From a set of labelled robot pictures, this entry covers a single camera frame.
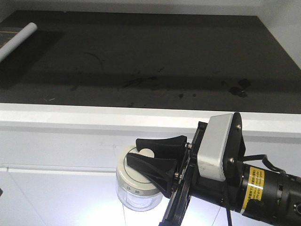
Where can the glass jar with white lid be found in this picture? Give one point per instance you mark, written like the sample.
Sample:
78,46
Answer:
133,189

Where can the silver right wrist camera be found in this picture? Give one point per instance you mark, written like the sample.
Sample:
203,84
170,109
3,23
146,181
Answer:
212,147

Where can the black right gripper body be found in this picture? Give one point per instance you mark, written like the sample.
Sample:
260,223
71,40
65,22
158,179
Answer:
224,194

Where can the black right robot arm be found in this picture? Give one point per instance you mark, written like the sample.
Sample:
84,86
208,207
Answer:
267,194

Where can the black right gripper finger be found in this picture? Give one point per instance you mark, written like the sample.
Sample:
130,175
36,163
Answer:
170,148
160,172

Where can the grey plastic pipe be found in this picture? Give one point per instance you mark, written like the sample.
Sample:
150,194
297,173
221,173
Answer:
13,37

